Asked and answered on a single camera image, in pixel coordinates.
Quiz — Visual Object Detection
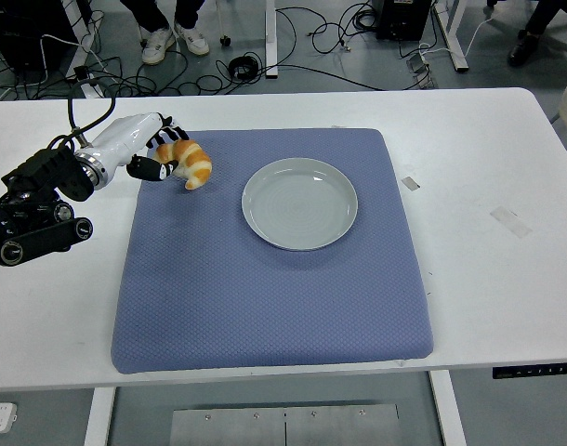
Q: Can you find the blue quilted mat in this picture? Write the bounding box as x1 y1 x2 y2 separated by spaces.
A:
110 127 435 375

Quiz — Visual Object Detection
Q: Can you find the black computer box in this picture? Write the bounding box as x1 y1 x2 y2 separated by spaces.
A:
374 0 431 42

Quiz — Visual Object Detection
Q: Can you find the black table control panel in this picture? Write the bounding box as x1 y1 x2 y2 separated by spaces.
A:
491 364 567 380

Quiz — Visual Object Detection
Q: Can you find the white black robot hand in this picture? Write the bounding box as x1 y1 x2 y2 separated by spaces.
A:
86 111 191 183

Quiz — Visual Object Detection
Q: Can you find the grey foot pedal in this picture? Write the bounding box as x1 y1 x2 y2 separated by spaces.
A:
405 53 439 90

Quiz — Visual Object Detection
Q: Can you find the white desk leg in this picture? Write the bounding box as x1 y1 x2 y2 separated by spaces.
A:
263 0 279 79
434 0 470 73

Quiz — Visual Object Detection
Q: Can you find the person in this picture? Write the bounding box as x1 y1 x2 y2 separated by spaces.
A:
118 0 210 66
506 0 567 69

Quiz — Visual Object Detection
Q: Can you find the golden croissant bread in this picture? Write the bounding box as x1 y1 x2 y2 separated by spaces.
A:
153 138 214 190

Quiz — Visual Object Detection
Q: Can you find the grey round plate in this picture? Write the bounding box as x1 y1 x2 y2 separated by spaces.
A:
240 157 359 253

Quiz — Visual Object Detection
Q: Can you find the coiled black cable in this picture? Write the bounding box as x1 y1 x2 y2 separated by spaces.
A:
227 54 261 81

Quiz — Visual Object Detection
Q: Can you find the white floor power strip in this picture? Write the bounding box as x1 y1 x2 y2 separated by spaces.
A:
73 64 103 99

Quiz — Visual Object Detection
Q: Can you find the grey metal plate with screws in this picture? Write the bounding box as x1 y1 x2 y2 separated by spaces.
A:
168 402 401 446

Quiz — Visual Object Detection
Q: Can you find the large clear tape piece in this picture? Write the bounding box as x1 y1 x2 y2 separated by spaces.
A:
489 205 533 240

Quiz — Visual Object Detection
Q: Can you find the large black box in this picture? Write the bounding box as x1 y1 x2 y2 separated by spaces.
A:
0 0 76 73

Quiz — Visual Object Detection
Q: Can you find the white table leg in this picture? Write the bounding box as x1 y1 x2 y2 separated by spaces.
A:
83 387 117 446
428 370 468 446

